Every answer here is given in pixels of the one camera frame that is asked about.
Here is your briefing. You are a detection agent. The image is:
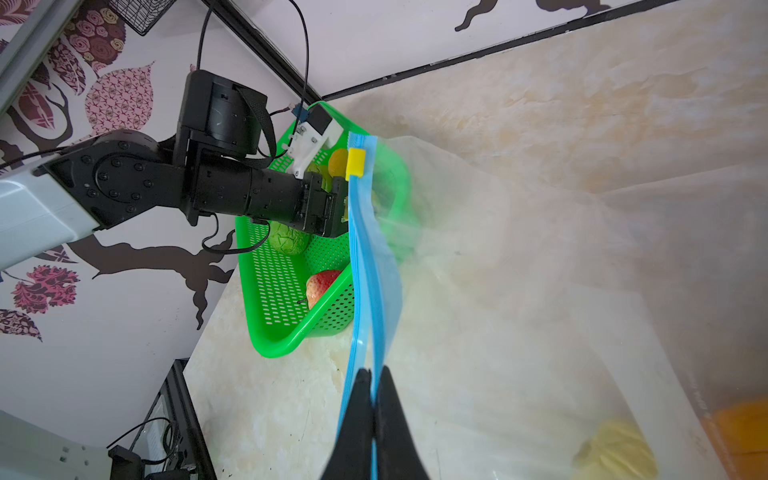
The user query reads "right red apple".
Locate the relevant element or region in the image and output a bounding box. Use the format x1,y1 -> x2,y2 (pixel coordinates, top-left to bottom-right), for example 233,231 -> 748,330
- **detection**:
305,270 -> 341,309

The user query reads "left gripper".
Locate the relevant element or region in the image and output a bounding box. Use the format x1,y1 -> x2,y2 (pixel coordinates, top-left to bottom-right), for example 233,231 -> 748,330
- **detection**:
191,158 -> 348,237

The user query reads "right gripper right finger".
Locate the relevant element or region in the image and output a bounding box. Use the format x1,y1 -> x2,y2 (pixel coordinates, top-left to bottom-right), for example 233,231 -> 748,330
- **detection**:
374,366 -> 429,480

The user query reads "left diagonal aluminium rail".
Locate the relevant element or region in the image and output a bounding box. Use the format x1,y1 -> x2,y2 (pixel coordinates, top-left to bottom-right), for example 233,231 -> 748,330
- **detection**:
1,0 -> 81,114

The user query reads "clear zip top bag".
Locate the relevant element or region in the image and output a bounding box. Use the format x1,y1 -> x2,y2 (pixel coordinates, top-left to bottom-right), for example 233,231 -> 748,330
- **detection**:
348,137 -> 767,479

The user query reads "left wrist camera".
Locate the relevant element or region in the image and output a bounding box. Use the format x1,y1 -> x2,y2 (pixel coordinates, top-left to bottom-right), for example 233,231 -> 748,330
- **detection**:
286,105 -> 343,179

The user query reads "yellow lemon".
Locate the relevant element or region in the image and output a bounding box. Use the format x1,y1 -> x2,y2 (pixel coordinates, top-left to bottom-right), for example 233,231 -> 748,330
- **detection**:
327,148 -> 348,179

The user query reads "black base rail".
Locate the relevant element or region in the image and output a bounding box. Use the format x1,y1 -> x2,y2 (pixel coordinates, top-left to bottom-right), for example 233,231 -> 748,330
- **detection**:
108,359 -> 217,479

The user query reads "beige potato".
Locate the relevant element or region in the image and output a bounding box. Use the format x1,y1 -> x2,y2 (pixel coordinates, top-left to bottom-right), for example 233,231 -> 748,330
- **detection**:
571,420 -> 658,480

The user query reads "green plastic basket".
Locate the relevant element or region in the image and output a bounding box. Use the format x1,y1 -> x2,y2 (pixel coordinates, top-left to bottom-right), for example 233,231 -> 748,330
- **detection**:
238,144 -> 419,358

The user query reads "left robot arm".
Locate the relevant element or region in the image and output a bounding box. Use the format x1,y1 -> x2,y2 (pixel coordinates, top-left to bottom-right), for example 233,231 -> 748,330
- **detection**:
1,70 -> 348,267

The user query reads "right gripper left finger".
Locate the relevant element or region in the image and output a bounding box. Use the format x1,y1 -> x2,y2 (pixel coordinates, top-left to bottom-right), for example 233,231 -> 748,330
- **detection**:
321,369 -> 374,480

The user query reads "black wire basket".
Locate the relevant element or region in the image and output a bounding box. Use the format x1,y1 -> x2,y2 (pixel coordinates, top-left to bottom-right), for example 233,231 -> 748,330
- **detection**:
108,0 -> 175,36

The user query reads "orange carrot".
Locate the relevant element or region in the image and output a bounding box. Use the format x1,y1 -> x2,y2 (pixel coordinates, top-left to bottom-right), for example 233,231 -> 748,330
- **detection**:
701,398 -> 767,479

